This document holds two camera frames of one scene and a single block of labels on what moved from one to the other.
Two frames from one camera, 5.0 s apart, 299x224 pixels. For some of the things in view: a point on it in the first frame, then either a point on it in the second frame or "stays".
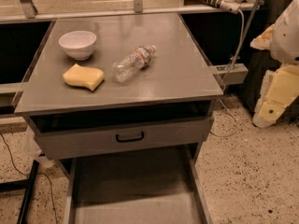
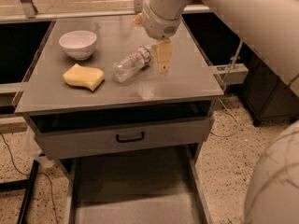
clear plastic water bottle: (133, 62) stays
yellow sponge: (88, 77) stays
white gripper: (286, 37) to (159, 24)
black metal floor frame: (27, 185) stays
